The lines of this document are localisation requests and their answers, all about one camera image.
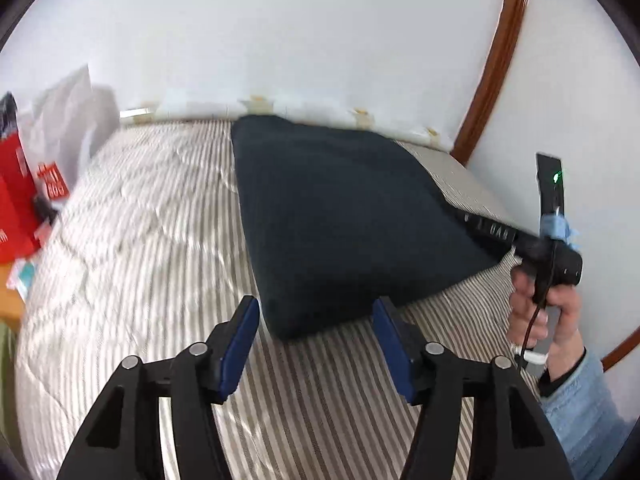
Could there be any orange box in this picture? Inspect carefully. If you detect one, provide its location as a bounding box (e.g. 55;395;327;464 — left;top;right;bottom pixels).
0;259;37;326

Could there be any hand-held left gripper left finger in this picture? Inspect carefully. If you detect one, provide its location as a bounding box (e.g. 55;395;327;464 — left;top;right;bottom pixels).
56;296;261;480

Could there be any black cable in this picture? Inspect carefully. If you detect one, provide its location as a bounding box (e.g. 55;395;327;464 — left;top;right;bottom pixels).
520;240;558;361

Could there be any white plastic bag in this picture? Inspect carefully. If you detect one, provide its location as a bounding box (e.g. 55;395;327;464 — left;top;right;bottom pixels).
20;65;121;186

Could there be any striped quilted mattress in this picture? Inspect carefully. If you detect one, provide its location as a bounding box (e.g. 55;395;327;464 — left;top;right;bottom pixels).
12;120;546;480

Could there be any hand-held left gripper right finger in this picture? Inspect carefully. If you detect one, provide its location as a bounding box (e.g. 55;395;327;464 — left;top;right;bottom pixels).
372;296;576;480

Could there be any green cloth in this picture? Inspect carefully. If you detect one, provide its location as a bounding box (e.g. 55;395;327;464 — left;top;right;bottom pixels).
0;322;20;376

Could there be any brown wooden door frame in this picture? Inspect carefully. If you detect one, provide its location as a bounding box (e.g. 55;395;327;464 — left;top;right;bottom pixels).
450;0;640;373

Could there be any dark navy pillow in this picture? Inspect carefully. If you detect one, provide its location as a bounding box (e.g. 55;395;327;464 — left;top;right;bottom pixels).
231;115;516;342

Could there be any person's right hand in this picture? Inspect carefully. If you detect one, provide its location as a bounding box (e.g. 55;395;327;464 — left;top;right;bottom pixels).
507;262;586;368

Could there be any red shopping bag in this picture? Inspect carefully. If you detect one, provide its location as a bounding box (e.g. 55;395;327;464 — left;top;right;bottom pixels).
0;92;68;263

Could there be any person's right forearm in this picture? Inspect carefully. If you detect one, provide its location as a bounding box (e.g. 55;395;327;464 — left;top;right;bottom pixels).
537;347;633;480

